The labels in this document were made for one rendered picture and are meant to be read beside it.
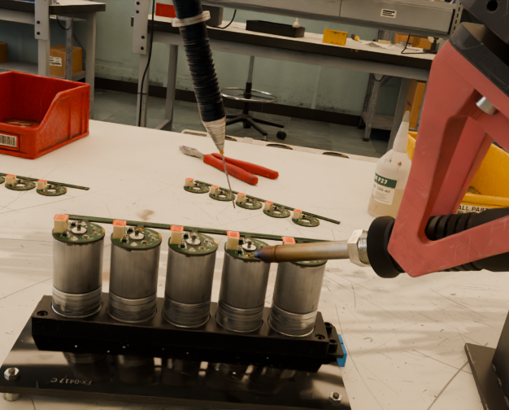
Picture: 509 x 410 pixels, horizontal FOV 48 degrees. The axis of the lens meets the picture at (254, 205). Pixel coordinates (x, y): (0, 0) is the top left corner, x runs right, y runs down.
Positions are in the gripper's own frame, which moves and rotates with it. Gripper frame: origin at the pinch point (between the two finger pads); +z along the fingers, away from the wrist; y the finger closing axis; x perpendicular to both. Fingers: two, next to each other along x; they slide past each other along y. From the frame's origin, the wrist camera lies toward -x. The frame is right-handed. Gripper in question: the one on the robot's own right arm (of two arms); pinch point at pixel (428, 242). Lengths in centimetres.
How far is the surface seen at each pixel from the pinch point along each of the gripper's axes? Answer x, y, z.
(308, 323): -1.6, -2.4, 9.5
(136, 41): -169, -141, 115
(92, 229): -11.0, 4.6, 10.7
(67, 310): -8.8, 6.2, 13.9
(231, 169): -22.2, -22.3, 23.0
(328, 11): -122, -188, 62
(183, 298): -5.9, 2.2, 10.9
